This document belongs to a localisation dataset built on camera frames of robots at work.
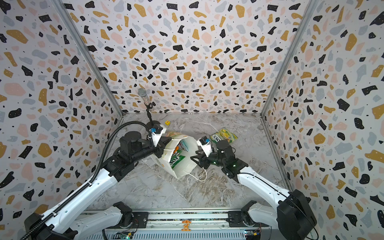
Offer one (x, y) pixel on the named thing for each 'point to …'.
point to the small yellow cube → (167, 122)
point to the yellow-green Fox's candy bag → (223, 135)
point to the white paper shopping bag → (187, 166)
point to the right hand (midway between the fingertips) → (192, 153)
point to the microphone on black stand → (142, 93)
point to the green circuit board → (125, 236)
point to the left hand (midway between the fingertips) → (169, 135)
